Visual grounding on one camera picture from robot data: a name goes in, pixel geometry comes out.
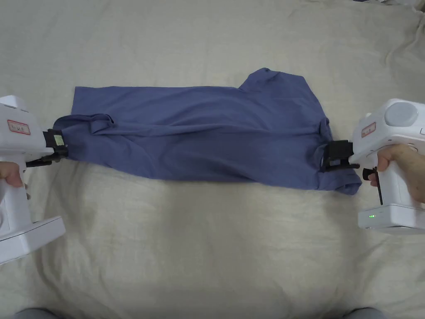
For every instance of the person's left hand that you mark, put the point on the person's left hand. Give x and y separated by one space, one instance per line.
11 174

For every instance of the dark blue shirt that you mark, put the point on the dark blue shirt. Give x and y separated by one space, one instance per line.
206 133

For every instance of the person's right hand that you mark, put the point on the person's right hand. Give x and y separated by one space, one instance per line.
403 172

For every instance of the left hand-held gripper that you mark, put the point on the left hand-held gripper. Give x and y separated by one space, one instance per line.
20 139

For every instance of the bed with beige sheet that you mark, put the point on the bed with beige sheet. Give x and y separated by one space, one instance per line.
206 252

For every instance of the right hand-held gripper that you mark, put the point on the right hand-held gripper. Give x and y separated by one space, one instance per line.
388 133

